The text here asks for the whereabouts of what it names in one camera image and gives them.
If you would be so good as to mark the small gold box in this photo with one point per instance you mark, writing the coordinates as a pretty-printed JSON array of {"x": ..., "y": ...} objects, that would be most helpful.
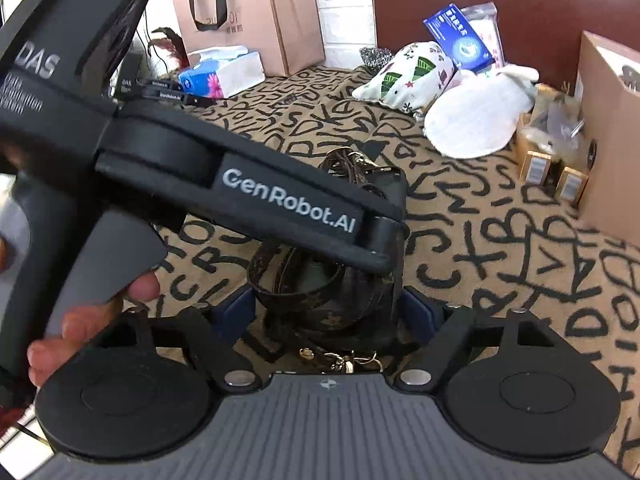
[
  {"x": 535, "y": 167},
  {"x": 571, "y": 185}
]

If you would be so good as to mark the clear plastic packet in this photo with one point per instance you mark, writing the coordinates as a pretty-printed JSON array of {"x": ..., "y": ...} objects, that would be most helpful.
[{"x": 487, "y": 22}]

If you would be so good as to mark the brown leather backrest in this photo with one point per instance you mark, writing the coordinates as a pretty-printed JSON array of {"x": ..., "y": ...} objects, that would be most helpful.
[{"x": 525, "y": 0}]

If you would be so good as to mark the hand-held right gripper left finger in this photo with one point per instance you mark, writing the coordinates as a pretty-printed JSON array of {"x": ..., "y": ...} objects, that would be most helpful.
[{"x": 234, "y": 311}]

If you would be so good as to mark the dark red dried feather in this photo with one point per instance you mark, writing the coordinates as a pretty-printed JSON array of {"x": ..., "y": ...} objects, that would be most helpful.
[{"x": 167, "y": 47}]

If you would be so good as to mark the person's left hand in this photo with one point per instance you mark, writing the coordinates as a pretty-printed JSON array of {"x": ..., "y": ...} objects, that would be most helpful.
[{"x": 85, "y": 325}]

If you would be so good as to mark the white tree-print cloth pouch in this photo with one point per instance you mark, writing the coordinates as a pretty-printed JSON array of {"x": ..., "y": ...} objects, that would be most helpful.
[{"x": 405, "y": 75}]

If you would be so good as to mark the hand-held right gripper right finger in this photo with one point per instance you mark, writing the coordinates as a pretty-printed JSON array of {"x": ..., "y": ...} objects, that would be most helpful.
[{"x": 421, "y": 307}]

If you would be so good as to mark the brown cardboard box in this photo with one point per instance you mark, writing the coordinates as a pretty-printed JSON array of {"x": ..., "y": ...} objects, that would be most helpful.
[{"x": 610, "y": 160}]

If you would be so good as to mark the silver metal scrubber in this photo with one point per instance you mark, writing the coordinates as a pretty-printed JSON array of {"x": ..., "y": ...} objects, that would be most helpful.
[{"x": 376, "y": 57}]

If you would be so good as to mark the letter-printed tablecloth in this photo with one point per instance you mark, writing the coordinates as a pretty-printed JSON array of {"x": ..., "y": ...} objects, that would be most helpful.
[{"x": 475, "y": 240}]

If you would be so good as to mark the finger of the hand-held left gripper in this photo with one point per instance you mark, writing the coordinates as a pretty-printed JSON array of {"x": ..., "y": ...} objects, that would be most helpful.
[
  {"x": 382, "y": 247},
  {"x": 392, "y": 195}
]

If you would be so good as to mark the white fabric mitt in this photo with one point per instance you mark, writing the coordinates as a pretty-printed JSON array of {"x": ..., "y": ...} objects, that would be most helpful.
[{"x": 470, "y": 120}]

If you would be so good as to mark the brown paper shopping bag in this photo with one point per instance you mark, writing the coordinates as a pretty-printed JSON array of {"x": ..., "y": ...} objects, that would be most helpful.
[{"x": 240, "y": 10}]

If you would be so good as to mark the blue cardboard box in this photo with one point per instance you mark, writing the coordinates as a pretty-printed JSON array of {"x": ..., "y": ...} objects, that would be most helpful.
[{"x": 460, "y": 40}]

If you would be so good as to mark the blue floral tissue pack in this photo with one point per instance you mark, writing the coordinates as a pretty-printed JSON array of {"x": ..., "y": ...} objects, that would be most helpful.
[{"x": 220, "y": 77}]

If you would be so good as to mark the dark patterned handbag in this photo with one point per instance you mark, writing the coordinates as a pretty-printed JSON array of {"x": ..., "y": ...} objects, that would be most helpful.
[{"x": 300, "y": 305}]

